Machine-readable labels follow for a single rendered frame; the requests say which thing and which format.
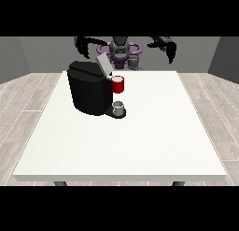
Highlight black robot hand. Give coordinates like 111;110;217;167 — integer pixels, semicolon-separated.
73;36;109;60
147;36;178;65

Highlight pale grey machine lid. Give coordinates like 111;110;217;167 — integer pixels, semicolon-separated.
95;52;114;77

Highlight small grey coffee pod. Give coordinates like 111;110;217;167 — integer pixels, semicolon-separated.
127;55;140;70

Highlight black coffee machine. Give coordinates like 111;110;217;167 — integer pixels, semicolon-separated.
66;60;127;119

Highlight red pod holder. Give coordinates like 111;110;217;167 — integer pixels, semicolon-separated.
110;75;125;94

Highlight grey robot trunk purple rings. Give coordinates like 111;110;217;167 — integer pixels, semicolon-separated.
96;36;144;70

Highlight small grey cup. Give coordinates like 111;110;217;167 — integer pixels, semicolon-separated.
112;100;125;117

